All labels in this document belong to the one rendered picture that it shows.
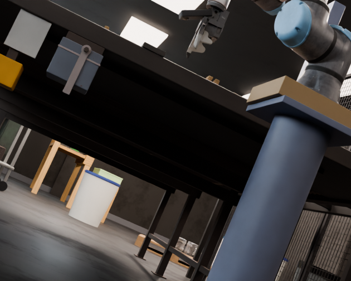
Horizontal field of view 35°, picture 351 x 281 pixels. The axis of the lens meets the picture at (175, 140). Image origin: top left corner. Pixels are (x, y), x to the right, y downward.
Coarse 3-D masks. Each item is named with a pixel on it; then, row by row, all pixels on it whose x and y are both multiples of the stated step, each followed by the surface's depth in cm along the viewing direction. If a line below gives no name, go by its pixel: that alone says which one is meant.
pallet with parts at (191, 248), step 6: (138, 240) 743; (180, 240) 797; (186, 240) 802; (162, 246) 743; (180, 246) 797; (186, 246) 803; (192, 246) 797; (156, 252) 773; (186, 252) 798; (192, 252) 796; (174, 258) 741; (192, 258) 758; (180, 264) 740; (186, 264) 775
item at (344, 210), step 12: (216, 204) 607; (312, 204) 401; (324, 204) 374; (216, 216) 604; (300, 216) 421; (348, 216) 356; (204, 240) 600; (348, 264) 327; (276, 276) 415; (348, 276) 324
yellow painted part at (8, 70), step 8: (0, 56) 166; (8, 56) 169; (16, 56) 170; (0, 64) 165; (8, 64) 166; (16, 64) 166; (0, 72) 165; (8, 72) 166; (16, 72) 166; (0, 80) 165; (8, 80) 166; (16, 80) 169; (8, 88) 168
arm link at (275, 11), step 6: (258, 0) 200; (264, 0) 200; (270, 0) 199; (276, 0) 199; (282, 0) 198; (264, 6) 202; (270, 6) 201; (276, 6) 202; (282, 6) 203; (270, 12) 204; (276, 12) 204
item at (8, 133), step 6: (6, 120) 814; (6, 126) 803; (12, 126) 806; (18, 126) 810; (0, 132) 811; (6, 132) 802; (12, 132) 807; (0, 138) 800; (6, 138) 803; (12, 138) 807; (0, 144) 800; (6, 144) 804; (0, 150) 785; (6, 150) 805; (0, 156) 786
